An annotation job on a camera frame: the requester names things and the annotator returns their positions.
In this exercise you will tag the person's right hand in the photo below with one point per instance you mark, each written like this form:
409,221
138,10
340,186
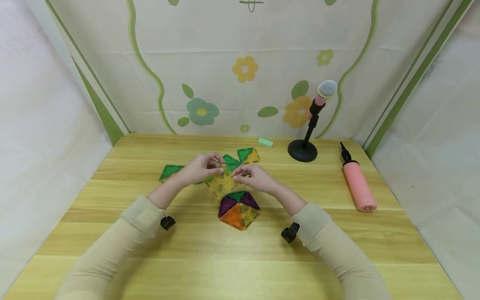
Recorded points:
259,179

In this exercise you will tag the person's left hand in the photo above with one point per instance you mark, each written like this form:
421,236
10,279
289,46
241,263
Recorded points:
197,168

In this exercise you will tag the person's right fingers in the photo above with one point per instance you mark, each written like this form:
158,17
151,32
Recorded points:
243,174

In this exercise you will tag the person's left fingers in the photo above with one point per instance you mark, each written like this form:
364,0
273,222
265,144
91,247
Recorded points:
215,162

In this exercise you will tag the person's left forearm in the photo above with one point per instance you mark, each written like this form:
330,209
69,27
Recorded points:
123,237

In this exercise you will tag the person's right forearm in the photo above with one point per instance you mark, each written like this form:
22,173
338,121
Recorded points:
330,246

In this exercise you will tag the green triangle magnetic tile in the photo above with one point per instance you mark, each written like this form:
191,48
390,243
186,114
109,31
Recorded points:
237,195
170,171
244,153
231,162

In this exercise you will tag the purple triangle magnetic tile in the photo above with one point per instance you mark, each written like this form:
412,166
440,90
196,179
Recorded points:
249,201
226,205

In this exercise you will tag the teal building brick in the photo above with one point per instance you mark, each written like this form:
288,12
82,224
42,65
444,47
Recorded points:
265,142

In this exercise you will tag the yellow triangle magnetic tile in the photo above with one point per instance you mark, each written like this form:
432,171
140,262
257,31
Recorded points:
249,216

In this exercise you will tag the orange triangle magnetic tile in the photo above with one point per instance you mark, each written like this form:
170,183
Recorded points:
232,219

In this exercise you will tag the black wrist band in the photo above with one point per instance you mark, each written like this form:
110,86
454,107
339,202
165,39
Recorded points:
290,232
167,223

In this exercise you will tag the pink microphone on black stand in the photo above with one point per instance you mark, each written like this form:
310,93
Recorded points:
310,125

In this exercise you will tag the pink hand air pump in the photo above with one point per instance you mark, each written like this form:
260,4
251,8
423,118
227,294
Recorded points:
358,185

